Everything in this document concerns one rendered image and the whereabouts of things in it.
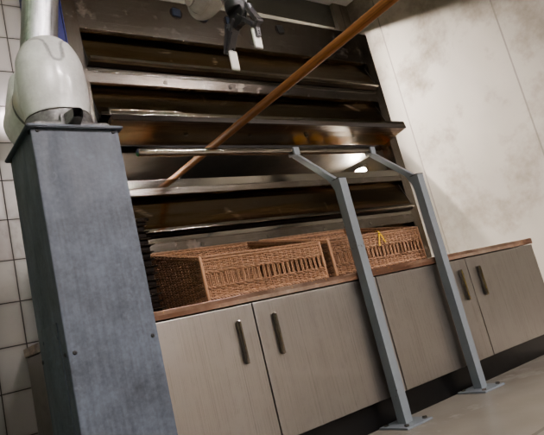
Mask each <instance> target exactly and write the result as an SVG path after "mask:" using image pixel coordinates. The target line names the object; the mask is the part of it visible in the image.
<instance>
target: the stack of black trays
mask: <svg viewBox="0 0 544 435"><path fill-rule="evenodd" d="M135 220H136V227H137V232H138V236H139V241H140V245H141V250H142V258H143V263H144V267H145V272H146V276H147V281H148V285H149V293H150V298H151V302H152V306H153V311H154V312H157V311H161V310H162V309H164V308H167V307H166V306H165V307H160V306H161V305H160V302H161V301H163V300H164V299H160V300H159V296H158V295H159V294H161V293H158V292H157V290H156V288H158V287H160V286H157V285H156V281H158V280H159V279H160V278H158V279H155V276H154V274H157V273H158V272H155V269H154V267H156V266H158V265H152V261H153V260H154V259H155V258H151V256H150V254H151V253H153V252H154V251H150V248H149V247H151V246H152V245H154V244H149V240H150V239H152V237H151V238H146V237H147V236H146V234H147V233H148V232H150V230H145V231H144V227H145V226H147V224H145V223H147V222H148V220H149V218H148V217H145V218H135ZM159 307H160V308H159Z"/></svg>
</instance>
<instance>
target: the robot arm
mask: <svg viewBox="0 0 544 435"><path fill-rule="evenodd" d="M184 1H185V3H186V5H187V7H188V11H189V13H190V15H191V16H192V17H193V18H194V19H196V20H199V21H205V20H208V19H210V18H212V17H213V16H215V15H216V14H217V13H218V12H219V11H220V9H221V8H222V7H223V6H224V7H225V13H226V15H227V16H228V17H229V18H230V23H229V24H225V44H224V54H228V55H229V59H230V63H231V69H232V70H235V71H240V66H239V62H238V58H237V52H235V49H236V44H237V36H238V34H239V33H240V29H241V28H242V26H244V25H245V23H247V24H249V25H250V26H251V27H253V28H251V33H252V37H253V42H254V46H255V48H259V49H263V43H262V38H261V30H260V27H261V23H263V19H262V18H261V17H260V16H259V15H258V14H257V12H256V11H255V10H254V8H253V5H252V3H247V0H184ZM58 8H59V0H22V11H21V33H20V49H19V51H18V53H17V55H16V59H15V72H14V73H13V74H12V75H11V76H10V77H9V82H8V89H7V96H6V103H5V114H4V118H3V128H4V131H5V134H6V136H7V137H8V138H9V140H10V141H11V142H12V143H13V144H15V142H16V139H17V138H18V136H19V135H20V133H21V132H22V129H23V127H24V125H25V124H26V123H58V124H85V125H109V124H108V123H93V121H92V115H91V106H90V99H89V93H88V88H87V83H86V80H85V73H84V70H83V67H82V64H81V62H80V60H79V57H78V55H77V54H76V53H75V52H74V50H73V49H72V48H71V47H70V45H69V44H68V43H66V42H65V41H63V40H62V39H60V38H58ZM247 12H248V13H249V14H250V16H251V17H252V19H253V20H254V21H252V20H251V19H250V18H249V17H247ZM233 28H235V29H236V30H233Z"/></svg>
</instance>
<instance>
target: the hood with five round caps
mask: <svg viewBox="0 0 544 435"><path fill-rule="evenodd" d="M74 4H75V9H76V14H77V18H78V23H79V31H80V32H81V33H88V34H95V35H109V36H116V37H123V38H130V39H138V40H145V41H159V42H166V43H173V44H181V45H188V46H195V47H209V48H216V49H224V44H225V24H229V23H230V18H229V17H228V16H227V15H226V13H225V11H221V10H220V11H219V12H218V13H217V14H216V15H215V16H213V17H212V18H210V19H208V20H205V21H199V20H196V19H194V18H193V17H192V16H191V15H190V13H189V11H188V7H187V5H185V4H180V3H171V2H166V1H161V0H74ZM262 19H263V23H261V27H260V30H261V38H262V43H263V49H259V48H255V46H254V42H253V37H252V33H251V28H253V27H251V26H250V25H249V24H247V23H245V25H244V26H242V28H241V29H240V33H239V34H238V36H237V44H236V49H235V51H238V52H245V53H253V54H266V55H273V56H281V57H288V58H295V59H302V60H310V59H311V58H312V57H313V56H314V55H315V54H317V53H318V52H319V51H320V50H321V49H323V48H324V47H325V46H326V45H328V44H329V43H330V42H331V41H333V40H334V39H335V38H336V37H337V36H338V35H340V34H341V33H342V32H343V31H337V30H332V29H327V28H318V27H313V26H307V25H302V24H297V23H291V22H283V21H277V20H272V19H267V18H262ZM323 62H330V63H338V64H345V65H352V66H364V65H366V64H367V63H366V60H365V57H364V52H363V49H362V46H361V43H360V40H359V37H358V35H355V36H354V37H353V38H352V39H350V40H349V41H348V42H346V43H345V44H344V45H343V46H342V47H341V48H340V49H338V50H337V51H336V52H335V53H334V54H332V55H331V56H330V57H328V58H327V59H326V60H324V61H323Z"/></svg>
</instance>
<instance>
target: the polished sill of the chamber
mask: <svg viewBox="0 0 544 435"><path fill-rule="evenodd" d="M330 174H332V175H334V176H335V177H346V178H347V179H354V178H370V177H388V176H400V174H399V173H398V172H397V171H395V170H381V171H359V172H338V173H330ZM304 180H325V179H324V178H323V177H321V176H320V175H318V174H317V173H298V174H277V175H256V176H234V177H213V178H192V179H171V180H131V181H128V185H129V189H130V190H136V189H153V188H170V187H187V186H220V185H236V184H254V183H270V182H287V181H304Z"/></svg>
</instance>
